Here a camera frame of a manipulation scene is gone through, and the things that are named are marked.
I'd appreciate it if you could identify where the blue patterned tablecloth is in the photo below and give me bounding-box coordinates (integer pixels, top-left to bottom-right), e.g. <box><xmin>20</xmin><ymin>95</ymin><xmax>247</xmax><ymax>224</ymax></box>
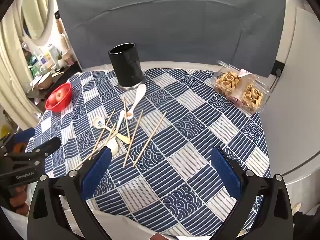
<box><xmin>25</xmin><ymin>67</ymin><xmax>272</xmax><ymax>238</ymax></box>

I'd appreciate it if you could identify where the beige curtain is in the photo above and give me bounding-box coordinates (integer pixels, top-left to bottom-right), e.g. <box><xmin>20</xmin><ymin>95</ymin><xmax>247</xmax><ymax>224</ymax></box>
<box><xmin>0</xmin><ymin>5</ymin><xmax>44</xmax><ymax>130</ymax></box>

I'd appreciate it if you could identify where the black cylindrical utensil holder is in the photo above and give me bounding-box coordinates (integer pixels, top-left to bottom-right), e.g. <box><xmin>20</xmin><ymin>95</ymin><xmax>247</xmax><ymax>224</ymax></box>
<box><xmin>108</xmin><ymin>43</ymin><xmax>144</xmax><ymax>90</ymax></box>

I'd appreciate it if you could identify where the beige pot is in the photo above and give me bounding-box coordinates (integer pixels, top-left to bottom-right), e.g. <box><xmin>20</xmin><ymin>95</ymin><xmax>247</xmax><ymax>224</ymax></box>
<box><xmin>31</xmin><ymin>72</ymin><xmax>54</xmax><ymax>89</ymax></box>

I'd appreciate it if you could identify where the clear plastic cookie box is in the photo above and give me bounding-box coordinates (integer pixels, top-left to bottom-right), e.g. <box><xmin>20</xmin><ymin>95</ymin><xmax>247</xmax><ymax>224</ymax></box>
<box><xmin>211</xmin><ymin>60</ymin><xmax>272</xmax><ymax>114</ymax></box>

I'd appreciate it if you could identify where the person's left hand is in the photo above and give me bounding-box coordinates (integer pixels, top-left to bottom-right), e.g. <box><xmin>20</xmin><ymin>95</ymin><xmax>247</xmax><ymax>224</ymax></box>
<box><xmin>9</xmin><ymin>185</ymin><xmax>30</xmax><ymax>215</ymax></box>

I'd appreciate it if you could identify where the white spoon with printed bowl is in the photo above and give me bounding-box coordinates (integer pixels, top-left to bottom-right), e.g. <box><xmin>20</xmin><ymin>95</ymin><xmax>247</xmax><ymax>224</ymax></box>
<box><xmin>93</xmin><ymin>117</ymin><xmax>131</xmax><ymax>145</ymax></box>

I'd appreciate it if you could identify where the cluster of toiletry bottles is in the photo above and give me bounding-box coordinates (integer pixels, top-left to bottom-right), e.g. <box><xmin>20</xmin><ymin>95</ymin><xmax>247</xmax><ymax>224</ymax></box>
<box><xmin>22</xmin><ymin>42</ymin><xmax>75</xmax><ymax>75</ymax></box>

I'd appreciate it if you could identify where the white spoon with bear print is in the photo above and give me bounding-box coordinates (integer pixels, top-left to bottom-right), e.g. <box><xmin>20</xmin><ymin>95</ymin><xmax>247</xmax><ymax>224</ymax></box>
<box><xmin>126</xmin><ymin>84</ymin><xmax>147</xmax><ymax>119</ymax></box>

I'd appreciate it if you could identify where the plain white spoon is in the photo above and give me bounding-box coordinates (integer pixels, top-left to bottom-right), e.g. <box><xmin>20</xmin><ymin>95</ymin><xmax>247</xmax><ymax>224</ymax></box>
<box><xmin>106</xmin><ymin>110</ymin><xmax>125</xmax><ymax>155</ymax></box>

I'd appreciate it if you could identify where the round wall mirror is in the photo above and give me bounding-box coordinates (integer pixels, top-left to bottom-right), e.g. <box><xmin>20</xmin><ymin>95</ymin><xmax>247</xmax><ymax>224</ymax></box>
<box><xmin>21</xmin><ymin>0</ymin><xmax>54</xmax><ymax>40</ymax></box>

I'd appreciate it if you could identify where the grey backdrop panel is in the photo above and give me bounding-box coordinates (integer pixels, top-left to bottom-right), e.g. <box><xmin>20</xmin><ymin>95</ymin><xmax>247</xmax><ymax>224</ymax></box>
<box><xmin>55</xmin><ymin>0</ymin><xmax>287</xmax><ymax>78</ymax></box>

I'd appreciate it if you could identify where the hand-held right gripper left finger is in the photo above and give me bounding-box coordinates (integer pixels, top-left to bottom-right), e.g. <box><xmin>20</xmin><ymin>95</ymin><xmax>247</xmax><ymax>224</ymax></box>
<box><xmin>27</xmin><ymin>146</ymin><xmax>113</xmax><ymax>240</ymax></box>

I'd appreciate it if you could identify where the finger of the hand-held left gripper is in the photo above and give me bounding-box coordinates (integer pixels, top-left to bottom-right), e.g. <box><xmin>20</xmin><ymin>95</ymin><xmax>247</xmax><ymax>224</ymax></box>
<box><xmin>11</xmin><ymin>127</ymin><xmax>35</xmax><ymax>153</ymax></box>
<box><xmin>32</xmin><ymin>137</ymin><xmax>62</xmax><ymax>158</ymax></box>

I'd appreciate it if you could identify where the red apple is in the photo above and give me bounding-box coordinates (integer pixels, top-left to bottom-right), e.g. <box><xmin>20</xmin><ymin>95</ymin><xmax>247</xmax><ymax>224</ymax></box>
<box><xmin>51</xmin><ymin>91</ymin><xmax>64</xmax><ymax>103</ymax></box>

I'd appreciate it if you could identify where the red plastic bowl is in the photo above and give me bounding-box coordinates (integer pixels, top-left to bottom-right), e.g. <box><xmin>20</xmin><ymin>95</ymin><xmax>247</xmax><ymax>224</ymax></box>
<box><xmin>45</xmin><ymin>82</ymin><xmax>73</xmax><ymax>112</ymax></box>

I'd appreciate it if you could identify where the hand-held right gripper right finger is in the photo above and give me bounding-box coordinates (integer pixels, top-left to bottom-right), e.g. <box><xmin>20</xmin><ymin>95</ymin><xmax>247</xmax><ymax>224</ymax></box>
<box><xmin>211</xmin><ymin>146</ymin><xmax>293</xmax><ymax>240</ymax></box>

